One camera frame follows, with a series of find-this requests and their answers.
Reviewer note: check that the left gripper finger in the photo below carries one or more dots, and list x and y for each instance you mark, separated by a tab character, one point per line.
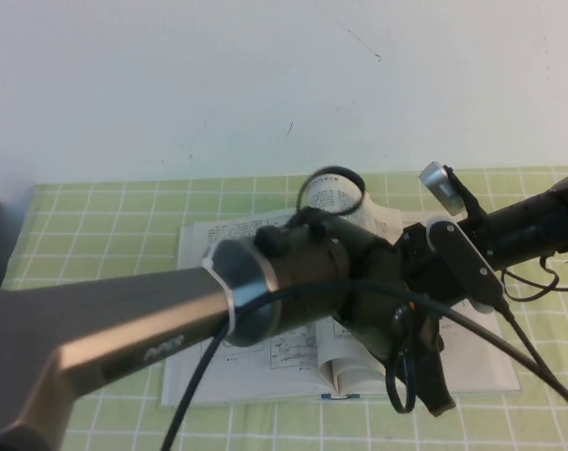
434	385

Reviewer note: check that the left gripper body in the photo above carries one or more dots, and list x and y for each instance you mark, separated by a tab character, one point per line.
382	291

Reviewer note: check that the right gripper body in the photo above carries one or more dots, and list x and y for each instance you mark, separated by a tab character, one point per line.
415	239

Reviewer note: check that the technical book with diagrams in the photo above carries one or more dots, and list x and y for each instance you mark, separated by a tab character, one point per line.
204	239

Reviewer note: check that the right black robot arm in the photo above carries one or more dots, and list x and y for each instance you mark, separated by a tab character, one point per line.
537	225

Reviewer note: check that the white zip tie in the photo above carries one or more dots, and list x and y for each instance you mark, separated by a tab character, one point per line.
229	305

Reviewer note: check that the black bar-shaped left wrist camera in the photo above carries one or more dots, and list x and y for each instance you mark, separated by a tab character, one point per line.
462	263

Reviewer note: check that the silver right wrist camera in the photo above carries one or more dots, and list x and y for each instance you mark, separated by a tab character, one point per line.
445	192

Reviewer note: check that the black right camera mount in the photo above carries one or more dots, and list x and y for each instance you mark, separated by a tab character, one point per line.
473	206

